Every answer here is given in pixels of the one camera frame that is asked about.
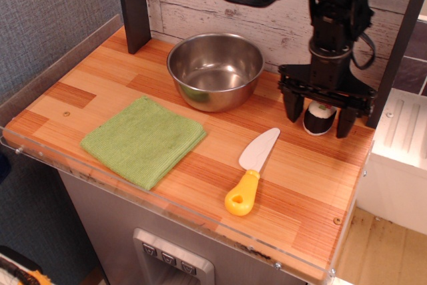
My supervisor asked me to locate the green towel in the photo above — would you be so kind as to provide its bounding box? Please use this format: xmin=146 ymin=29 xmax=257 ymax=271
xmin=80 ymin=97 xmax=206 ymax=190

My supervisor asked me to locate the yellow black object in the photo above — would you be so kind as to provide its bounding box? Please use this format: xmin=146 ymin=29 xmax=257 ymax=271
xmin=1 ymin=245 xmax=52 ymax=284

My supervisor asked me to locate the yellow handled toy knife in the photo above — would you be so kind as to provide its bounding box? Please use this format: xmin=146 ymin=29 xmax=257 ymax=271
xmin=224 ymin=127 xmax=281 ymax=216

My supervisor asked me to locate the dark grey left post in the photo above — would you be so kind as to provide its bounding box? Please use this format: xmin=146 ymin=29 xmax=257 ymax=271
xmin=120 ymin=0 xmax=151 ymax=54

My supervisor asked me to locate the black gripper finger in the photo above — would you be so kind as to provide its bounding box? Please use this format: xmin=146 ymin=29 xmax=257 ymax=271
xmin=336 ymin=107 xmax=358 ymax=138
xmin=282 ymin=88 xmax=304 ymax=123

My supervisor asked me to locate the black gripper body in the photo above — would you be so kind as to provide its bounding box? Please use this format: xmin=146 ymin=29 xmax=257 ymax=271
xmin=278 ymin=55 xmax=377 ymax=117

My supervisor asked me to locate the grey cabinet with dispenser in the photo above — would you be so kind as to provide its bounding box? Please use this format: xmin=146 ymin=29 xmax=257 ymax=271
xmin=60 ymin=172 xmax=304 ymax=284

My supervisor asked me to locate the dark grey right post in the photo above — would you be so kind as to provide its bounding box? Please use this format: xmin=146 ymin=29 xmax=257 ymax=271
xmin=366 ymin=0 xmax=424 ymax=129

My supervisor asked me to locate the dark grey post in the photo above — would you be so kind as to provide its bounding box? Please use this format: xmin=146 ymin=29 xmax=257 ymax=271
xmin=120 ymin=0 xmax=151 ymax=54
xmin=366 ymin=0 xmax=424 ymax=129

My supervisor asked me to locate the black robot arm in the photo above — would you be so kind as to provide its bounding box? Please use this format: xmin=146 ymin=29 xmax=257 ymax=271
xmin=278 ymin=0 xmax=376 ymax=138

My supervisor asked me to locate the plush sushi roll toy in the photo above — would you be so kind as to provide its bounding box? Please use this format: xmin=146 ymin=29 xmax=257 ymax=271
xmin=303 ymin=101 xmax=338 ymax=135

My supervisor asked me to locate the clear acrylic table guard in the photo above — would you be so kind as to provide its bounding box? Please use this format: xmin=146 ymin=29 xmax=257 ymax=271
xmin=1 ymin=16 xmax=374 ymax=284

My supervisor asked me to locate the stainless steel bowl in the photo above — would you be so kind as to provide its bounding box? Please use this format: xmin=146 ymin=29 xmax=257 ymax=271
xmin=167 ymin=33 xmax=264 ymax=112

